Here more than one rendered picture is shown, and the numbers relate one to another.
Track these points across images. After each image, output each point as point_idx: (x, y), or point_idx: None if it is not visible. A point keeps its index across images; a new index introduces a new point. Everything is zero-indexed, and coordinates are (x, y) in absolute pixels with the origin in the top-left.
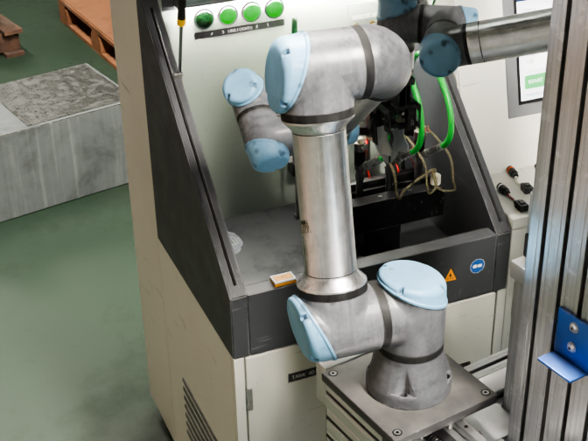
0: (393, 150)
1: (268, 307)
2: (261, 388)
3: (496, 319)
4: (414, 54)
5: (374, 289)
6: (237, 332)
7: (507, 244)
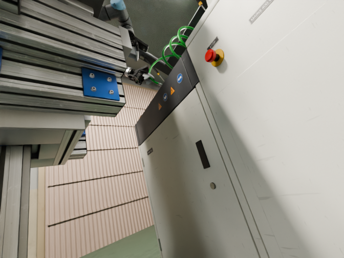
0: (135, 56)
1: (138, 126)
2: (144, 157)
3: (203, 105)
4: (129, 26)
5: None
6: (136, 136)
7: (187, 56)
